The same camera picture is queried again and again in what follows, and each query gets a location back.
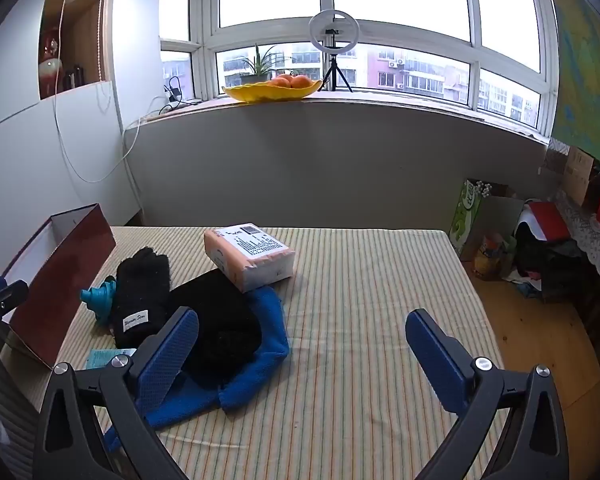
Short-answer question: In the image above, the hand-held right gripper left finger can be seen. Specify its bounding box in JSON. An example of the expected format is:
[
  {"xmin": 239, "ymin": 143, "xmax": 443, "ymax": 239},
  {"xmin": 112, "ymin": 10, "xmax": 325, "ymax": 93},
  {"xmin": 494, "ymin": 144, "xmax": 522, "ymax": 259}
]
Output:
[{"xmin": 32, "ymin": 306, "xmax": 201, "ymax": 480}]

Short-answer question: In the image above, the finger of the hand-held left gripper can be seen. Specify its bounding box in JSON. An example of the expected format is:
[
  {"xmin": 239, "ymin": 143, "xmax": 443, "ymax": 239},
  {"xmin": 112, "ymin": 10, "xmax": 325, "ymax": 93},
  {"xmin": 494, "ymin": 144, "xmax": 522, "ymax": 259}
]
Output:
[{"xmin": 0, "ymin": 277, "xmax": 29, "ymax": 343}]

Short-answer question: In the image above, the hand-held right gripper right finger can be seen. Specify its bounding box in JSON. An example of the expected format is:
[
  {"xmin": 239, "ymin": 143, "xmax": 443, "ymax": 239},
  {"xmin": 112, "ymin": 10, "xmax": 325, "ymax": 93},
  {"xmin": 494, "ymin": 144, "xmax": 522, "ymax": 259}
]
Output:
[{"xmin": 405, "ymin": 308, "xmax": 571, "ymax": 480}]

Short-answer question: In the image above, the dark red box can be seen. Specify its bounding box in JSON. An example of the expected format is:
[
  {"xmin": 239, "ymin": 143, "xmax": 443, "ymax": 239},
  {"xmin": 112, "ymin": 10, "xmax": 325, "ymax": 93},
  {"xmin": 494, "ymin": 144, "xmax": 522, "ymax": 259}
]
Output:
[{"xmin": 0, "ymin": 203, "xmax": 117, "ymax": 368}]

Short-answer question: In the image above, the black knit pouch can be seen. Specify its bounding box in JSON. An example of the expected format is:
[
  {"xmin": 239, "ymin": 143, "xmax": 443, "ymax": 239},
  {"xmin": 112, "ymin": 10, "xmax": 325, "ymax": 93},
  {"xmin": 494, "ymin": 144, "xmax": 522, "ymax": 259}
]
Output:
[{"xmin": 167, "ymin": 270, "xmax": 263, "ymax": 388}]

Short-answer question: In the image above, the black fuzzy glove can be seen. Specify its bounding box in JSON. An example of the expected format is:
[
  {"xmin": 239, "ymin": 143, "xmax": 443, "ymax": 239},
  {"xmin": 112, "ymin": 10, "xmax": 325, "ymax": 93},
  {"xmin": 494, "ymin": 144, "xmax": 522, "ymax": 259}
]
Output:
[{"xmin": 111, "ymin": 246, "xmax": 172, "ymax": 351}]

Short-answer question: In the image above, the blue towel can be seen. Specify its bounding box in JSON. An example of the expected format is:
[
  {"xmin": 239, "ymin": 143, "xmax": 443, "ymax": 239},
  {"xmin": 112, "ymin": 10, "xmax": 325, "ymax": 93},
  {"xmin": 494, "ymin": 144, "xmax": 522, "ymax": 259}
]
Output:
[{"xmin": 102, "ymin": 285, "xmax": 291, "ymax": 453}]

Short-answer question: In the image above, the orange tissue pack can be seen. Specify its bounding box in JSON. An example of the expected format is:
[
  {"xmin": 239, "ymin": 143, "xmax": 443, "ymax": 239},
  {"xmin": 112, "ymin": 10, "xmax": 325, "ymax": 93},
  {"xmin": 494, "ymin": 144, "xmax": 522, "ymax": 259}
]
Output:
[{"xmin": 203, "ymin": 221, "xmax": 297, "ymax": 293}]

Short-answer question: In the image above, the small teal packet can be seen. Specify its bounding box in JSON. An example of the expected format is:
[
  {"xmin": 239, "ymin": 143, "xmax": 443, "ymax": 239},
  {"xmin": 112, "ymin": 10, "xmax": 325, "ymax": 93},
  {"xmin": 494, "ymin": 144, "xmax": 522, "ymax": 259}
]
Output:
[{"xmin": 86, "ymin": 349, "xmax": 123, "ymax": 368}]

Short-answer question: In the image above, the teal silicone funnel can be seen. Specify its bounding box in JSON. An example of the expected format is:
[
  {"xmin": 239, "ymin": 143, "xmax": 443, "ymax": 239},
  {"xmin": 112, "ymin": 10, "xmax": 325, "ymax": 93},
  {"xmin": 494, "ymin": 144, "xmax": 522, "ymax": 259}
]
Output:
[{"xmin": 78, "ymin": 275, "xmax": 118, "ymax": 328}]

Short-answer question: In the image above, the yellow plastic bag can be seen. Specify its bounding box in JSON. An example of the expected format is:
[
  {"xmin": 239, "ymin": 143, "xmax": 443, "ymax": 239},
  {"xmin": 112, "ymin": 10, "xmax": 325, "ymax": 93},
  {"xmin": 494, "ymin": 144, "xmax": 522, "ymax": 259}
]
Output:
[{"xmin": 475, "ymin": 232, "xmax": 512, "ymax": 281}]

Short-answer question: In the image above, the green printed carton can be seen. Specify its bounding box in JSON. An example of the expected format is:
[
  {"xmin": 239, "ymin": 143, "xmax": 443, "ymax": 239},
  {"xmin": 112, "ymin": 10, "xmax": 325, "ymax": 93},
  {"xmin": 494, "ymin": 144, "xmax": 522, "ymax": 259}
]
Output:
[{"xmin": 450, "ymin": 178, "xmax": 483, "ymax": 261}]

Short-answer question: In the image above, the brown cardboard box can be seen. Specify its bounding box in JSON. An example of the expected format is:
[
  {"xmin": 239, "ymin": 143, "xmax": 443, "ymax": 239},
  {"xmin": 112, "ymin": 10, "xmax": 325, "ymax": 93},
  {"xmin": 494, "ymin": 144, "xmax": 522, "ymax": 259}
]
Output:
[{"xmin": 472, "ymin": 182, "xmax": 526, "ymax": 261}]

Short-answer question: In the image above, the red flat box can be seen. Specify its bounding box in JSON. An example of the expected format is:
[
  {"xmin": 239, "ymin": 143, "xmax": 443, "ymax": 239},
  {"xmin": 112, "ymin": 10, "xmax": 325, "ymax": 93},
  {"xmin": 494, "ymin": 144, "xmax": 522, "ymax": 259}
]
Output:
[{"xmin": 525, "ymin": 201, "xmax": 572, "ymax": 242}]

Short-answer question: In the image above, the white lace cloth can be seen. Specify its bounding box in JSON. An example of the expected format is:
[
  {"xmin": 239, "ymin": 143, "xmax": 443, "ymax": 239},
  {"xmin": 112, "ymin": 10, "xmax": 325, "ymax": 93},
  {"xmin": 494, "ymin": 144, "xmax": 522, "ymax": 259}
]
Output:
[{"xmin": 550, "ymin": 187, "xmax": 600, "ymax": 306}]

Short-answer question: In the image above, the white ceramic jar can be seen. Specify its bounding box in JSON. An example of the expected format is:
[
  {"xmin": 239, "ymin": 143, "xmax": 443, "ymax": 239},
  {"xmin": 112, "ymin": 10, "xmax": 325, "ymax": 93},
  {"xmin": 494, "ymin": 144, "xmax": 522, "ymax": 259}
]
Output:
[{"xmin": 39, "ymin": 58, "xmax": 62, "ymax": 92}]

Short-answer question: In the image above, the small cardboard box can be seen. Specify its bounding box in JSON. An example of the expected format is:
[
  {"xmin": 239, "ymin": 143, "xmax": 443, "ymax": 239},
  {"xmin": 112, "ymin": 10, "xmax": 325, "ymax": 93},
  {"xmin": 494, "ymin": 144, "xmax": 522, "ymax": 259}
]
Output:
[{"xmin": 562, "ymin": 146, "xmax": 595, "ymax": 206}]

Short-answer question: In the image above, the yellow fruit plate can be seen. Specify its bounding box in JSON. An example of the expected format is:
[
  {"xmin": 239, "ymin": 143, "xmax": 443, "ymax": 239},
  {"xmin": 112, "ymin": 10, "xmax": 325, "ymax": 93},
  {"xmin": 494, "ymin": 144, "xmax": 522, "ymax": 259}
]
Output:
[{"xmin": 222, "ymin": 79, "xmax": 324, "ymax": 104}]

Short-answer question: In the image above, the green potted plant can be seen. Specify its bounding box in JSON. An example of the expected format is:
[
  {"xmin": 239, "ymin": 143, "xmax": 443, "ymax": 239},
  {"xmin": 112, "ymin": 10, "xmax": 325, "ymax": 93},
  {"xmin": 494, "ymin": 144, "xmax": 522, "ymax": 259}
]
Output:
[{"xmin": 235, "ymin": 44, "xmax": 286, "ymax": 86}]

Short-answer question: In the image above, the white framed window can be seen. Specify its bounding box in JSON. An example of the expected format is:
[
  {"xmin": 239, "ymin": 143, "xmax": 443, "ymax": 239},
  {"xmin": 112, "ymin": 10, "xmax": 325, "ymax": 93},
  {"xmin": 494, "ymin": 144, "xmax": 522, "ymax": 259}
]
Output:
[{"xmin": 159, "ymin": 0, "xmax": 561, "ymax": 133}]

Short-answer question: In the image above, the white cable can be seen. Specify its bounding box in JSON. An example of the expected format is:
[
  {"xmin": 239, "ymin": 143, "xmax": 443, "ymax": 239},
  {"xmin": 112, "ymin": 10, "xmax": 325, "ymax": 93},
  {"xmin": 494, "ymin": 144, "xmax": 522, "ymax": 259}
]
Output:
[{"xmin": 52, "ymin": 0, "xmax": 166, "ymax": 183}]

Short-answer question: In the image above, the wooden wall shelf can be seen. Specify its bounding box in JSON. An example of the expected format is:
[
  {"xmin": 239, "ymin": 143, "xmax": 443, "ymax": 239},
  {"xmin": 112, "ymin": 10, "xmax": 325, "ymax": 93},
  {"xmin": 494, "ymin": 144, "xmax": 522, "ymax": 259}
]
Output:
[{"xmin": 39, "ymin": 0, "xmax": 113, "ymax": 101}]

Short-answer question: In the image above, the wall map poster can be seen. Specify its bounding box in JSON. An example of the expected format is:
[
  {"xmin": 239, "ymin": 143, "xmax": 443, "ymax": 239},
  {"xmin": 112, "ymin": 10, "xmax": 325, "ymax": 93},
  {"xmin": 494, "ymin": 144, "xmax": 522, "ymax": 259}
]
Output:
[{"xmin": 545, "ymin": 0, "xmax": 600, "ymax": 171}]

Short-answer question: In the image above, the ring light on tripod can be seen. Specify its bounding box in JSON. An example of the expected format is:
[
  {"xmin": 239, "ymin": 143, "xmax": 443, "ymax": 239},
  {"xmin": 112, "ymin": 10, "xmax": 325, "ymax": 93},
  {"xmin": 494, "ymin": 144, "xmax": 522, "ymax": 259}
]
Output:
[{"xmin": 308, "ymin": 7, "xmax": 362, "ymax": 93}]

